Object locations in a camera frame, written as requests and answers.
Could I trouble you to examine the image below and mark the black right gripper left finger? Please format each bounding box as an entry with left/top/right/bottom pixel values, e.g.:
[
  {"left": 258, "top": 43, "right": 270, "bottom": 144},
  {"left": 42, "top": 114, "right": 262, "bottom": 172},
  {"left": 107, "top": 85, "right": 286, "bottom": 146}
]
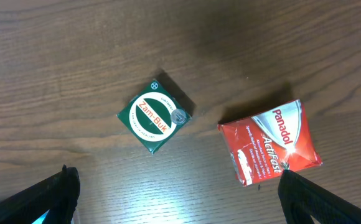
[{"left": 0, "top": 166, "right": 80, "bottom": 224}]

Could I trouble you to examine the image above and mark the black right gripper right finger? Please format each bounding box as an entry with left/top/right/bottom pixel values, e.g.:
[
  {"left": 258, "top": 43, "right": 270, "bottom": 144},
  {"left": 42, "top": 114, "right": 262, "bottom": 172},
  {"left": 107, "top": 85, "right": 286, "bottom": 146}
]
[{"left": 278, "top": 170, "right": 361, "bottom": 224}]

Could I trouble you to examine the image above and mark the red Panadol ActiFast box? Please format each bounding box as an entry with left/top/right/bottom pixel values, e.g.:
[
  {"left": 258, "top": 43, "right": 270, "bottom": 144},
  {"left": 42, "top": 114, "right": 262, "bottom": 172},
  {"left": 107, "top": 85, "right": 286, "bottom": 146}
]
[{"left": 218, "top": 100, "right": 322, "bottom": 186}]

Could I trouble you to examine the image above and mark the green Zam-Buk box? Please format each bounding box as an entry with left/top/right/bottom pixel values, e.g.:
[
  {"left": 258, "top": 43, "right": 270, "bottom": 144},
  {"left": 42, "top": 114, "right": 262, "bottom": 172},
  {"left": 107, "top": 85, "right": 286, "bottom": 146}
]
[{"left": 117, "top": 79, "right": 191, "bottom": 154}]

